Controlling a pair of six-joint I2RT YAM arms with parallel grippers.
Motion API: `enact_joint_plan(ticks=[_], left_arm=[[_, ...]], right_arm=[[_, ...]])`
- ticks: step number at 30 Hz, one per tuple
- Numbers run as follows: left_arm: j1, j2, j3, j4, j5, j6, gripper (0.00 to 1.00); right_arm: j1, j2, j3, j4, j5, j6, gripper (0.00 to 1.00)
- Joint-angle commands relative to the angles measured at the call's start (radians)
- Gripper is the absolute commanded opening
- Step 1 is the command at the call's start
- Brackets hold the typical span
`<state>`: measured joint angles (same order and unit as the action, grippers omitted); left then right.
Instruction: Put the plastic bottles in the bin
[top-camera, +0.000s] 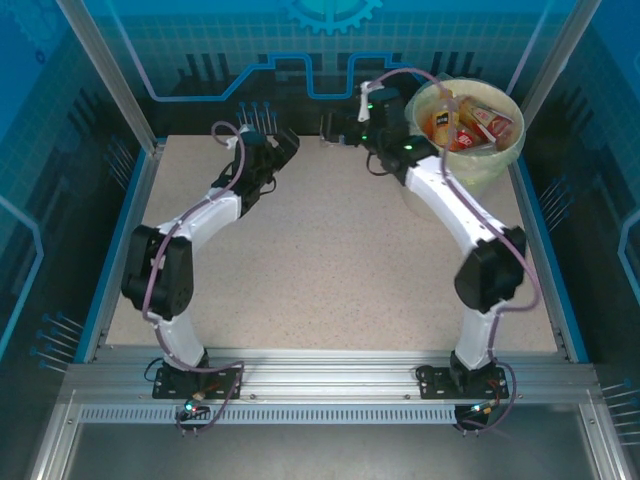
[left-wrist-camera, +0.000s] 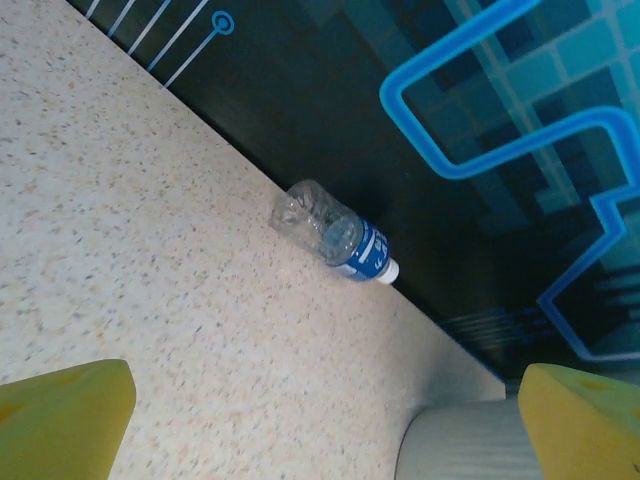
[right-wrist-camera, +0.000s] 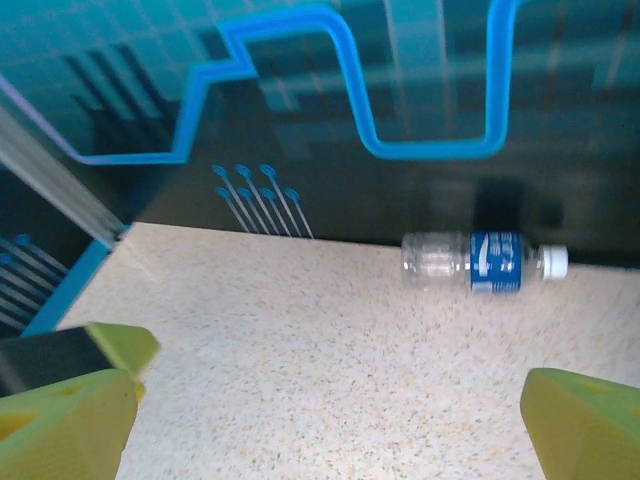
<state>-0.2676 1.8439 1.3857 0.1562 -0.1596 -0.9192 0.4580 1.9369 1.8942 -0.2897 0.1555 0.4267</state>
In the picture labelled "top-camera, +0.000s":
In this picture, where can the yellow orange juice bottle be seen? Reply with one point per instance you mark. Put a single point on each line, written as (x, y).
(441, 125)

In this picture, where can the tea bottle red label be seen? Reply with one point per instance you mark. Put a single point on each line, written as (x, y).
(492, 122)

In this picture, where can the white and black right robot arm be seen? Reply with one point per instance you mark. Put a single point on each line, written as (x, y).
(450, 200)

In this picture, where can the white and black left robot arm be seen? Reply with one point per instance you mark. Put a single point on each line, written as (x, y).
(210, 215)

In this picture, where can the bin with pale green liner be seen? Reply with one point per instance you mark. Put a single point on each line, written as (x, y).
(480, 165)

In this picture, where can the small circuit board with LED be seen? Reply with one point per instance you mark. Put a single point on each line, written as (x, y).
(475, 410)
(192, 410)

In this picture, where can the aluminium side rail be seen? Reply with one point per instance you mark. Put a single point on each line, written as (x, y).
(142, 200)
(557, 320)

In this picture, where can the aluminium frame post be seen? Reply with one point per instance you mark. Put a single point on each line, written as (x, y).
(107, 75)
(555, 60)

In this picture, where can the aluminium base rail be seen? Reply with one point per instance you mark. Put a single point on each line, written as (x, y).
(325, 370)

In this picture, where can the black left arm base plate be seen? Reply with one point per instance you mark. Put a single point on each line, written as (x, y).
(220, 382)

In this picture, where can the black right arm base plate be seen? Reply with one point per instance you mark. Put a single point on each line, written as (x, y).
(432, 382)

